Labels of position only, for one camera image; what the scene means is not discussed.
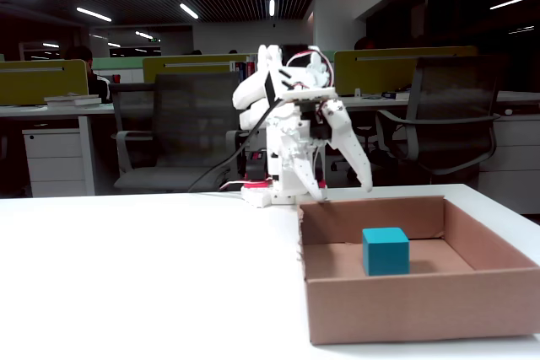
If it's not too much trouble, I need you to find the white gripper with black motor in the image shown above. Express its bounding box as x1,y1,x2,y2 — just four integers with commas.
269,98,375,203

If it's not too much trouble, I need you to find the blue cube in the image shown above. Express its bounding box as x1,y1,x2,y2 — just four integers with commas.
361,227,411,277

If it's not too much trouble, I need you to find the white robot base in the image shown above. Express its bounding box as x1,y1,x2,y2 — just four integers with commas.
240,180,329,208

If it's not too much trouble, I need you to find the brown cardboard box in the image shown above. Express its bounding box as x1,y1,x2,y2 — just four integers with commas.
296,195,540,347

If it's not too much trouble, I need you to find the red and black clamp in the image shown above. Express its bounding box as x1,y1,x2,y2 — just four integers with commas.
245,148,267,186

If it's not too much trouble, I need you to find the yellow desk partition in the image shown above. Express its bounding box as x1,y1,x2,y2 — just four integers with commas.
142,54,258,83
332,46,480,97
0,59,89,107

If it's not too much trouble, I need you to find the row of coloured books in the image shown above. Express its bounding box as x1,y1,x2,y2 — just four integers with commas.
229,60,257,83

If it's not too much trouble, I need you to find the dark mesh office chair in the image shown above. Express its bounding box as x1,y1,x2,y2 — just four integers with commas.
375,56,510,186
110,72,250,192

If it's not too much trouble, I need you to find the white drawer cabinet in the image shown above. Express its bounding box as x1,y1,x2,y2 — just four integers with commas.
478,117,540,214
21,127,88,199

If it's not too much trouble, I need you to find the white office desk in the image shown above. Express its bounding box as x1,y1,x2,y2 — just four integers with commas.
337,90,540,113
0,100,254,197

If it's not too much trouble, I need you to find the green desk partition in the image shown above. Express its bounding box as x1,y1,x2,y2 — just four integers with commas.
91,56,147,71

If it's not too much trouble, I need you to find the seated person in dark jacket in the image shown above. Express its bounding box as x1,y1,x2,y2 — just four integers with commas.
65,46,113,104

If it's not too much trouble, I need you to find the stack of white books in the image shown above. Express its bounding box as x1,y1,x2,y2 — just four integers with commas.
44,93,103,108

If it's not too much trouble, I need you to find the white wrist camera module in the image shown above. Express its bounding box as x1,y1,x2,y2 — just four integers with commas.
276,87,338,103

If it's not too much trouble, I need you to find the black camera cable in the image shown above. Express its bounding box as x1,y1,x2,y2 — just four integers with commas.
187,98,284,192

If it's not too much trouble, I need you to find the red white black servo wire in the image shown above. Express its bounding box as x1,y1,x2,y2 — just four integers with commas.
285,51,338,88

